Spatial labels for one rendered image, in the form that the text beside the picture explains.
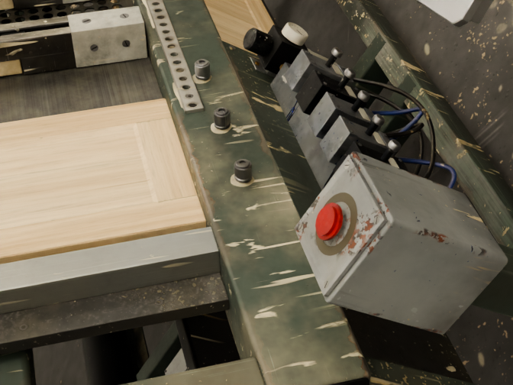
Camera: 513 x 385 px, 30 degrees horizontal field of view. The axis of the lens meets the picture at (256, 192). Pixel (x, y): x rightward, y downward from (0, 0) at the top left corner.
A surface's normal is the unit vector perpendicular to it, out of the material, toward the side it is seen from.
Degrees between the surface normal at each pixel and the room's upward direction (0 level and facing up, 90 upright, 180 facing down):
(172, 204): 57
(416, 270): 90
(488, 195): 3
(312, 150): 0
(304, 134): 0
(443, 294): 90
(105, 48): 90
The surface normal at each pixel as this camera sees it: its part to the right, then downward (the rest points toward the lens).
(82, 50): 0.25, 0.62
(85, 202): -0.01, -0.77
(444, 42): -0.82, -0.28
